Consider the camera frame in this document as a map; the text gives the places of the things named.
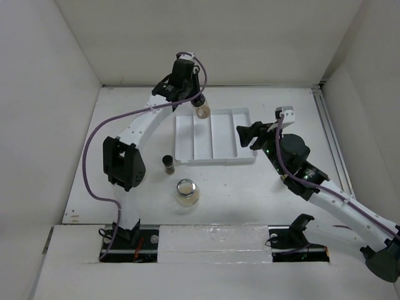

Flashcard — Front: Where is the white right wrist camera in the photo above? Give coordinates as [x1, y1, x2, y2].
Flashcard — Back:
[275, 106, 296, 128]

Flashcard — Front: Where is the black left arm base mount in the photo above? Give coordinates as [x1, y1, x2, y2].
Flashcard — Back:
[98, 221, 160, 263]

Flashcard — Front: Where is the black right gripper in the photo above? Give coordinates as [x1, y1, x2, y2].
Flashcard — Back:
[236, 121, 287, 175]

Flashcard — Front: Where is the small dark spice shaker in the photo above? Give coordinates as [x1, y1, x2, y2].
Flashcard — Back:
[162, 155, 175, 175]

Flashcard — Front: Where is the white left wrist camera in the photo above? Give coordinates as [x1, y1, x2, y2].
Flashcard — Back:
[176, 52, 195, 63]

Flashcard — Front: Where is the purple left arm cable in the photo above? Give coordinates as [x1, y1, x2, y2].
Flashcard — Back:
[83, 51, 209, 260]

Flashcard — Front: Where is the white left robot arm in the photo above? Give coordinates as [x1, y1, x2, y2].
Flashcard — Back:
[102, 55, 200, 192]

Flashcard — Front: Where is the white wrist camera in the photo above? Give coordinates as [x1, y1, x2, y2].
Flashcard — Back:
[275, 106, 296, 128]
[176, 52, 195, 63]

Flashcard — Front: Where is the aluminium rail on right wall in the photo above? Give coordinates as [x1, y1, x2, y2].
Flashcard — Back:
[311, 84, 354, 196]

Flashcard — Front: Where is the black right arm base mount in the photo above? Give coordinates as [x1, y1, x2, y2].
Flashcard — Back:
[264, 214, 330, 263]

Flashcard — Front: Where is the white divided plastic tray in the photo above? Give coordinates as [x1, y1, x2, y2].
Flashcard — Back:
[174, 107, 257, 165]

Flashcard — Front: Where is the wide glass jar metal rim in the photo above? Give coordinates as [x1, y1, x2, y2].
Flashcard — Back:
[176, 178, 201, 207]

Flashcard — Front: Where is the black-capped glass condiment bottle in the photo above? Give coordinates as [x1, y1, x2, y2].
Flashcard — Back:
[191, 94, 211, 119]

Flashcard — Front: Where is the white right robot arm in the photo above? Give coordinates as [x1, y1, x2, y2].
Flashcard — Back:
[236, 122, 399, 283]

